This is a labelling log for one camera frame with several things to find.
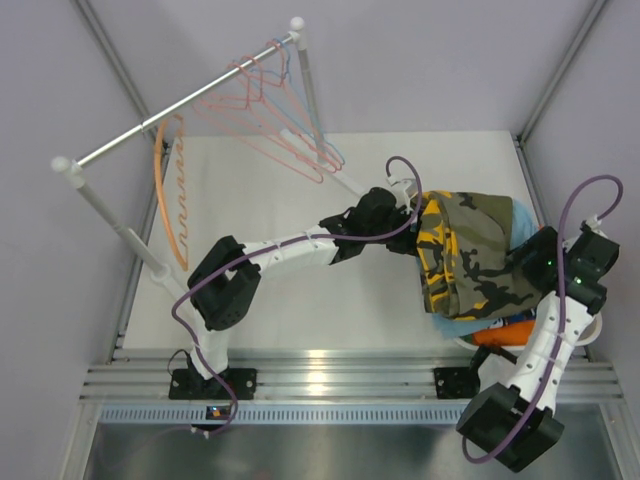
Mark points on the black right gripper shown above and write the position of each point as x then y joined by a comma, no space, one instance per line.
543,241

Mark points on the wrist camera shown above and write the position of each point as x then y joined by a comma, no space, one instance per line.
593,224
404,190

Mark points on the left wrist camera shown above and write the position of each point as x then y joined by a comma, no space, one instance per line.
404,190

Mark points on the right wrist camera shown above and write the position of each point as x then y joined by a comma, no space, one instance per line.
593,224

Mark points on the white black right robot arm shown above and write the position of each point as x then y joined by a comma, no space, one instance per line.
512,420

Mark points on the blue white patterned trousers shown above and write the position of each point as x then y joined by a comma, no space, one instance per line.
527,315

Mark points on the white perforated plastic basket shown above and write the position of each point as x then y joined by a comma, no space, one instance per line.
589,335

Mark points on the silver clothes rack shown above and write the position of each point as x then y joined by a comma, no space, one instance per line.
73,170

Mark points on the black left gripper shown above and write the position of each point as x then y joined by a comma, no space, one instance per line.
407,243

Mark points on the perforated cable duct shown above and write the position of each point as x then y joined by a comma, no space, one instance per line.
291,414

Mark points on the light blue trousers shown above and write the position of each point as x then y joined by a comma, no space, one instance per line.
523,227

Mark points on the orange trousers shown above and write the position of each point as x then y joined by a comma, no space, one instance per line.
511,335

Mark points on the aluminium rail frame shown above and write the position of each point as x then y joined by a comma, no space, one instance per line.
298,375

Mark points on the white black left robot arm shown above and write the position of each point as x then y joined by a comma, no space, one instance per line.
224,284

